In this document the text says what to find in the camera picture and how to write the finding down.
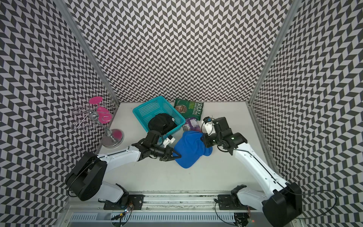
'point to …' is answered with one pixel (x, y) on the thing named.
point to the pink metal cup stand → (88, 117)
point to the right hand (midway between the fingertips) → (203, 140)
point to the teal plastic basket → (144, 112)
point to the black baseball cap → (162, 122)
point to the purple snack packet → (191, 124)
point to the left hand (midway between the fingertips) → (178, 159)
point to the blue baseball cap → (192, 148)
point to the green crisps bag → (189, 109)
